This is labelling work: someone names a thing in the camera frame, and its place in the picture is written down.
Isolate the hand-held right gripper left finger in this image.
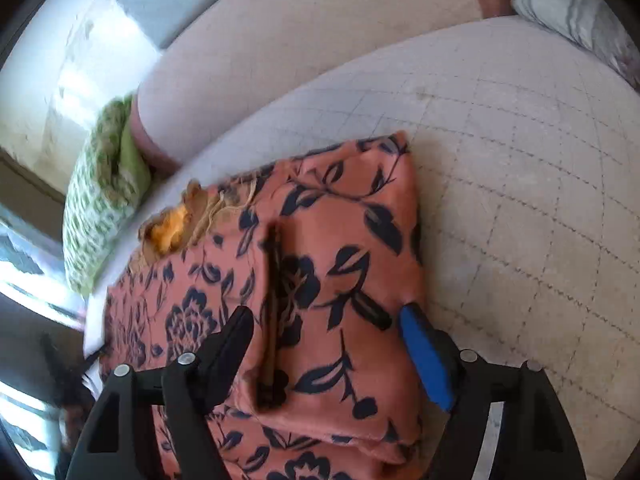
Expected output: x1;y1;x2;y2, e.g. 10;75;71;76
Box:
65;305;256;480

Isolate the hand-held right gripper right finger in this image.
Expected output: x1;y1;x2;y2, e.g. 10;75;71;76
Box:
398;302;588;480

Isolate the orange floral garment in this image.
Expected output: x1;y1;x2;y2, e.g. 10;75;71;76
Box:
100;131;431;480

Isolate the yellow cloth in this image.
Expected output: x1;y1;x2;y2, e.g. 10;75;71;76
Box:
147;202;193;256

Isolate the pale quilted bed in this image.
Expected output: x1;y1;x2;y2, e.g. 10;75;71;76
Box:
82;16;640;480

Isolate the green patterned pillow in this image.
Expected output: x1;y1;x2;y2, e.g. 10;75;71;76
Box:
62;96;153;295

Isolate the pink padded backrest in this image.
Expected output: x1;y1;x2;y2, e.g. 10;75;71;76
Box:
131;0;516;173

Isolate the grey-blue pillow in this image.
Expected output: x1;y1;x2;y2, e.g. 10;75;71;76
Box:
102;0;281;51

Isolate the white grey pillow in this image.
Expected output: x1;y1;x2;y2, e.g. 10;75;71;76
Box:
510;0;640;91

